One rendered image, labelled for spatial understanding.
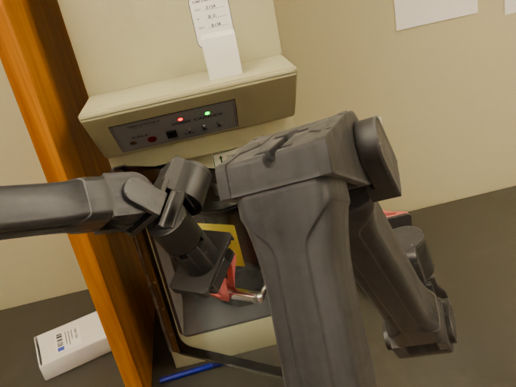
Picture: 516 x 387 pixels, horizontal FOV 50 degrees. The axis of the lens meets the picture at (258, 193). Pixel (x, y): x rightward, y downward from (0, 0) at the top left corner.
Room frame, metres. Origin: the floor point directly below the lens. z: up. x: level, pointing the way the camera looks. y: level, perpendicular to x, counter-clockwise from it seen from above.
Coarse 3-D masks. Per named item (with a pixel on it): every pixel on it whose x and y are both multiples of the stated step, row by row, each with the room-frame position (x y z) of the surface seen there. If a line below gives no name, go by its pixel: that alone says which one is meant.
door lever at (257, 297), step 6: (228, 288) 0.72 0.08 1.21; (234, 288) 0.72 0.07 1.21; (240, 288) 0.72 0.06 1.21; (264, 288) 0.71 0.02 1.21; (234, 294) 0.71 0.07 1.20; (240, 294) 0.70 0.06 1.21; (246, 294) 0.70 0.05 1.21; (252, 294) 0.70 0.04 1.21; (258, 294) 0.69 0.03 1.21; (264, 294) 0.70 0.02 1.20; (246, 300) 0.70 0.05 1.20; (252, 300) 0.69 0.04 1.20; (258, 300) 0.68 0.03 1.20
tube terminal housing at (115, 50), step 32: (64, 0) 0.89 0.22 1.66; (96, 0) 0.89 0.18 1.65; (128, 0) 0.89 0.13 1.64; (160, 0) 0.90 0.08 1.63; (256, 0) 0.90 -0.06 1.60; (96, 32) 0.89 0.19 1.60; (128, 32) 0.89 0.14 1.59; (160, 32) 0.89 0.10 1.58; (192, 32) 0.90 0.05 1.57; (256, 32) 0.90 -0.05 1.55; (96, 64) 0.89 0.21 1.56; (128, 64) 0.89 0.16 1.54; (160, 64) 0.89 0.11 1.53; (192, 64) 0.90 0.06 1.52; (256, 128) 0.90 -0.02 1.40; (288, 128) 0.91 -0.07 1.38; (128, 160) 0.89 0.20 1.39; (160, 160) 0.89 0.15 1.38
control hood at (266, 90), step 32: (256, 64) 0.86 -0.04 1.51; (288, 64) 0.81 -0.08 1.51; (96, 96) 0.88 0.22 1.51; (128, 96) 0.83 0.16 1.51; (160, 96) 0.78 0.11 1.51; (192, 96) 0.78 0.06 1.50; (224, 96) 0.80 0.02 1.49; (256, 96) 0.81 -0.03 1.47; (288, 96) 0.83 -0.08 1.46; (96, 128) 0.79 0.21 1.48
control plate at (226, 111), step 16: (176, 112) 0.80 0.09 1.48; (192, 112) 0.81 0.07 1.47; (224, 112) 0.83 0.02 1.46; (112, 128) 0.80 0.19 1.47; (128, 128) 0.81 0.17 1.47; (144, 128) 0.82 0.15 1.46; (160, 128) 0.82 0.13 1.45; (176, 128) 0.83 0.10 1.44; (192, 128) 0.84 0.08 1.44; (208, 128) 0.85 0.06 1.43; (224, 128) 0.86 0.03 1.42; (128, 144) 0.84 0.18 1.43; (144, 144) 0.85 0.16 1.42
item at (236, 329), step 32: (160, 256) 0.85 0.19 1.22; (256, 256) 0.74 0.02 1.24; (160, 288) 0.86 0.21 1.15; (256, 288) 0.75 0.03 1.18; (192, 320) 0.83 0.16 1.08; (224, 320) 0.79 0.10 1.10; (256, 320) 0.76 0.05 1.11; (192, 352) 0.85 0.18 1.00; (224, 352) 0.80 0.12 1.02; (256, 352) 0.76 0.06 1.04
